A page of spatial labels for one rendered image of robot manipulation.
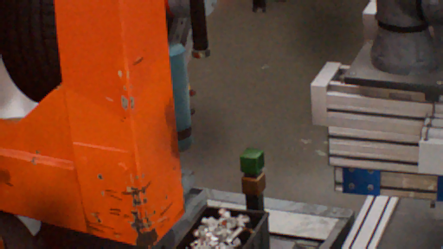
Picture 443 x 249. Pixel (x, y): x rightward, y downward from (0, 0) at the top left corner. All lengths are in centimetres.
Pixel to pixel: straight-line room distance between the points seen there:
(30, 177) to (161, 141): 32
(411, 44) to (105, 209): 70
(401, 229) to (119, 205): 91
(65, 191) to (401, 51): 75
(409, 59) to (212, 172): 156
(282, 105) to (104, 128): 201
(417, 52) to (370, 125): 20
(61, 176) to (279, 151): 158
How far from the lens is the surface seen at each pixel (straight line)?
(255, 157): 191
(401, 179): 203
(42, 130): 194
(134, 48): 174
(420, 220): 254
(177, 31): 262
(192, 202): 277
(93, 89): 179
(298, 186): 317
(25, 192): 203
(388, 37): 187
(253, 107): 376
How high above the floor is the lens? 152
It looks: 25 degrees down
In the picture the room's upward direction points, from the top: 5 degrees counter-clockwise
